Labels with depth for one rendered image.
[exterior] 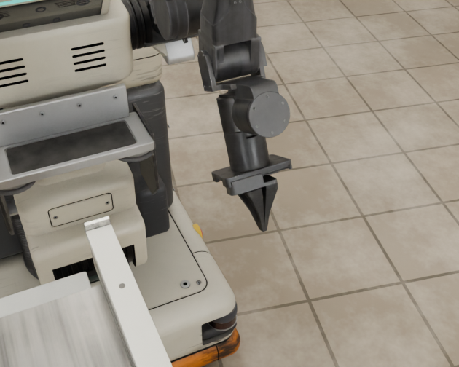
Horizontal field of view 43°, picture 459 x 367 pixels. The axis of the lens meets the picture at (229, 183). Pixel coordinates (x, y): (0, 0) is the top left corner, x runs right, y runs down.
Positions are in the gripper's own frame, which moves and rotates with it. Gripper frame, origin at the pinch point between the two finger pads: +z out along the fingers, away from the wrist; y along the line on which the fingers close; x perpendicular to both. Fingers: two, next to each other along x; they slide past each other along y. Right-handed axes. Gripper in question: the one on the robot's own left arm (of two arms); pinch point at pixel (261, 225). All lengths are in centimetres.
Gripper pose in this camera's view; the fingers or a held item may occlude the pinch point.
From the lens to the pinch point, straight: 85.7
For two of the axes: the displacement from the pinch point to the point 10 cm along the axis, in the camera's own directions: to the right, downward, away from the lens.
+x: -3.6, -1.7, 9.2
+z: 2.0, 9.5, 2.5
